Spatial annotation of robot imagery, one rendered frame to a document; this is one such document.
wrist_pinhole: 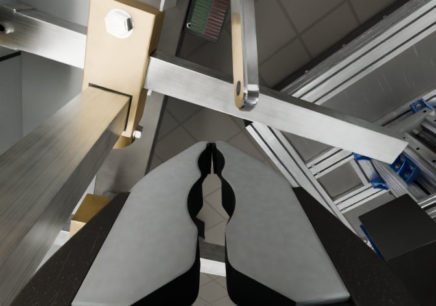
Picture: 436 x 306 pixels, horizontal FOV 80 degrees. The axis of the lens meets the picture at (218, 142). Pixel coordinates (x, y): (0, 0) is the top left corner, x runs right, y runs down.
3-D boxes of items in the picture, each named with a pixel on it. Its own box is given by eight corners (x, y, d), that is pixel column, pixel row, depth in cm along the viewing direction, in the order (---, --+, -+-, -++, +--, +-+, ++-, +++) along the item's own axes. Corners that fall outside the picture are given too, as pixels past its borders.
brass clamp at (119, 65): (171, 12, 25) (163, 17, 20) (144, 133, 31) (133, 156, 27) (104, -12, 24) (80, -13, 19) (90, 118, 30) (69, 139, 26)
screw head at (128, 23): (136, 14, 20) (132, 15, 19) (132, 41, 21) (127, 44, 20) (108, 4, 20) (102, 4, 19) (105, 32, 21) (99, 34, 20)
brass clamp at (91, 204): (128, 201, 37) (117, 230, 32) (115, 260, 43) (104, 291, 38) (82, 190, 35) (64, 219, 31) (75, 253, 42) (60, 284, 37)
